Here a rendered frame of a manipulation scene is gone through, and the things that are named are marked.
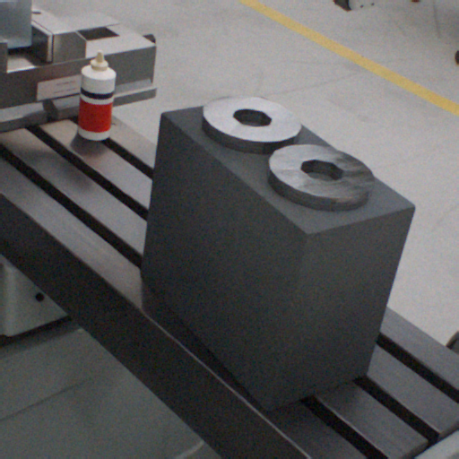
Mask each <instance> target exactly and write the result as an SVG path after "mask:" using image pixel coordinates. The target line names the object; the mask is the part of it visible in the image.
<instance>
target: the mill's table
mask: <svg viewBox="0 0 459 459"><path fill-rule="evenodd" d="M77 126H78V116H75V117H69V118H63V119H59V120H57V119H56V118H55V117H52V116H47V123H43V124H38V125H34V126H26V127H23V128H18V129H13V130H10V131H5V132H2V133H0V254H2V255H3V256H5V257H6V258H7V259H8V261H9V262H10V263H11V264H13V265H14V266H15V267H16V268H17V269H19V270H20V271H21V272H22V273H24V274H25V276H26V277H27V278H28V279H29V280H30V281H32V282H33V283H34V284H36V285H37V286H38V287H39V288H40V289H41V290H42V292H43V293H45V294H46V295H47V296H49V297H50V298H51V299H52V300H53V301H54V302H55V303H56V304H57V305H58V306H60V308H62V309H63V310H64V311H65V312H66V314H67V315H69V316H70V317H71V318H72V319H73V320H75V321H76V322H77V323H78V324H79V326H80V327H81V328H83V329H84V330H85V331H86V332H87V333H89V334H90V335H91V336H92V337H93V338H94V339H96V340H97V342H98V343H99V344H100V345H101V346H102V347H103V348H105V349H106V350H107V351H109V352H110V353H111V354H112V355H113V356H114V357H115V359H116V360H117V361H118V362H119V363H122V364H123V365H124V366H125V367H126V368H127V369H128V370H129V371H130V372H131V374H132V375H133V376H135V377H137V378H138V379H139V380H140V381H141V382H142V383H143V384H144V385H145V386H147V387H148V389H149V390H150V391H151V392H152V393H153V394H155V395H156V396H157V397H158V398H159V399H161V400H162V401H163V403H164V404H165V405H166V406H167V407H168V408H169V409H171V410H172V411H173V412H175V413H176V414H177V416H178V417H179V418H180V419H181V420H182V421H183V422H185V424H187V425H188V426H189V427H190V428H191V429H192V430H193V431H194V433H195V434H196V435H198V436H199V437H200V438H201V439H203V440H204V442H205V443H206V444H207V445H208V446H210V447H211V448H212V449H213V450H214V451H215V452H216V454H217V455H219V456H220V457H221V458H222V459H459V356H458V354H457V353H454V352H453V351H451V350H450V349H448V348H447V347H445V346H444V345H443V344H442V343H441V342H439V341H438V340H435V339H434V338H432V337H431V336H429V335H428V333H425V332H424V331H422V330H421V329H419V327H417V326H416V325H413V324H412V323H410V321H409V320H407V319H406V318H405V317H402V316H400V315H399V314H397V313H396V312H395V311H393V310H392V309H390V307H388V306H386V309H385V315H384V319H383V322H382V325H381V329H380V332H379V336H378V338H377V345H376V348H374V351H373V355H372V358H371V361H370V364H369V368H368V373H367V374H366V375H365V376H363V377H359V378H355V379H352V380H351V381H348V382H346V383H343V384H339V385H338V386H337V385H336V386H335V387H333V388H331V389H328V390H325V391H323V392H320V393H318V394H313V395H310V396H308V397H306V398H303V399H300V400H298V401H295V402H293V403H290V404H288V405H286V406H283V407H280V408H278V409H275V410H273V411H267V410H266V409H264V408H263V407H262V406H261V404H260V403H259V402H258V401H257V400H256V399H255V398H254V397H253V396H252V395H251V394H250V393H249V392H248V390H247V389H246V388H245V387H244V386H243V385H241V384H240V383H239V381H238V380H237V379H236V378H235V377H234V375H232V374H231V373H230V372H229V371H228V370H227V369H226V368H225V367H224V366H223V365H222V363H221V362H220V361H219V360H218V359H217V357H215V356H214V355H213V354H212V353H211V352H210V351H209V350H208V348H207V347H206V346H205V345H204V344H203V343H202V342H201V340H200V339H199V338H197V337H196V336H195V335H194V334H193V332H192V331H191V330H190V329H189V328H188V327H187V326H186V325H185V324H184V322H183V321H182V320H181V319H179V318H178V317H177V315H176V314H175V313H174V312H173V311H172V310H171V309H170V308H169V307H168V306H167V304H166V303H165V302H164V301H163V300H161V299H160V297H159V296H158V295H157V294H156V293H155V292H154V291H153V290H152V289H151V287H150V286H149V285H148V284H147V283H146V282H144V281H143V279H142V278H141V275H140V273H141V266H142V258H143V244H145V237H146V230H147V221H148V214H149V206H150V200H151V191H152V178H153V170H154V162H155V154H156V148H157V146H156V145H155V143H153V142H152V141H150V140H148V139H146V138H145V137H143V136H142V135H141V134H139V133H137V132H136V130H134V129H133V128H132V127H130V126H128V125H127V124H125V123H124V122H122V121H121V120H119V119H117V117H115V116H114V115H112V122H111V129H110V136H109V137H108V138H107V139H105V140H100V141H93V140H87V139H85V138H83V137H82V136H81V135H80V134H79V132H77Z"/></svg>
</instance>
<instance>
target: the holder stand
mask: <svg viewBox="0 0 459 459"><path fill-rule="evenodd" d="M415 209H416V207H415V205H414V204H413V203H412V202H410V201H409V200H407V198H405V197H404V196H402V195H400V194H399V193H398V192H396V191H395V190H394V189H392V188H391V187H389V186H388V185H386V184H385V183H383V182H382V180H381V179H379V178H376V177H375V176H374V175H373V173H372V171H371V170H370V169H369V168H368V167H367V166H366V164H365V163H363V162H362V161H361V160H359V159H357V158H355V157H353V156H351V155H350V154H348V153H346V152H340V151H338V150H337V149H335V148H334V147H333V145H331V144H330V143H328V142H327V141H325V140H324V139H322V138H321V137H320V136H318V135H317V134H314V133H313V132H311V131H310V130H309V128H307V127H306V126H304V125H303V124H301V123H300V119H298V118H297V117H296V116H295V115H294V113H293V112H292V111H291V110H289V109H287V108H285V107H284V106H281V105H279V104H277V103H274V102H271V101H269V100H268V99H267V98H266V97H264V96H257V97H251V96H243V95H236V96H223V97H220V98H219V99H216V100H211V101H210V102H209V103H208V104H206V105H204V106H198V107H191V108H181V109H175V110H169V111H163V112H161V113H160V124H159V132H158V140H157V148H156V154H155V162H154V170H153V178H152V191H151V200H150V206H149V214H148V221H147V230H146V237H145V244H143V258H142V266H141V273H140V275H141V278H142V279H143V281H144V282H146V283H147V284H148V285H149V286H150V287H151V289H152V290H153V291H154V292H155V293H156V294H157V295H158V296H159V297H160V299H161V300H163V301H164V302H165V303H166V304H167V306H168V307H169V308H170V309H171V310H172V311H173V312H174V313H175V314H176V315H177V317H178V318H179V319H181V320H182V321H183V322H184V324H185V325H186V326H187V327H188V328H189V329H190V330H191V331H192V332H193V334H194V335H195V336H196V337H197V338H199V339H200V340H201V342H202V343H203V344H204V345H205V346H206V347H207V348H208V350H209V351H210V352H211V353H212V354H213V355H214V356H215V357H217V359H218V360H219V361H220V362H221V363H222V365H223V366H224V367H225V368H226V369H227V370H228V371H229V372H230V373H231V374H232V375H234V377H235V378H236V379H237V380H238V381H239V383H240V384H241V385H243V386H244V387H245V388H246V389H247V390H248V392H249V393H250V394H251V395H252V396H253V397H254V398H255V399H256V400H257V401H258V402H259V403H260V404H261V406H262V407H263V408H264V409H266V410H267V411H273V410H275V409H278V408H280V407H283V406H286V405H288V404H290V403H293V402H295V401H298V400H300V399H303V398H306V397H308V396H310V395H313V394H318V393H320V392H323V391H325V390H328V389H331V388H333V387H335V386H336V385H337V386H338V385H339V384H343V383H346V382H348V381H351V380H352V379H355V378H359V377H363V376H365V375H366V374H367V373H368V368H369V364H370V361H371V358H372V355H373V351H374V348H376V345H377V338H378V336H379V332H380V329H381V325H382V322H383V319H384V315H385V309H386V306H387V303H388V300H389V297H390V292H391V289H392V287H393V286H394V285H393V283H394V281H395V276H396V274H397V271H398V267H399V264H400V260H401V257H402V254H403V249H404V244H405V241H406V239H407V238H408V235H409V232H410V227H411V223H412V219H413V216H414V212H415Z"/></svg>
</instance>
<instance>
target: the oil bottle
mask: <svg viewBox="0 0 459 459"><path fill-rule="evenodd" d="M115 80H116V73H115V72H114V71H112V70H110V69H108V63H107V62H106V61H104V54H103V51H101V50H99V51H98V53H97V55H96V58H95V60H93V61H91V65H89V66H85V67H84V68H83V69H82V78H81V88H80V100H79V112H78V126H77V132H79V134H80V135H81V136H82V137H83V138H85V139H87V140H93V141H100V140H105V139H107V138H108V137H109V136H110V129H111V122H112V111H113V101H114V92H115Z"/></svg>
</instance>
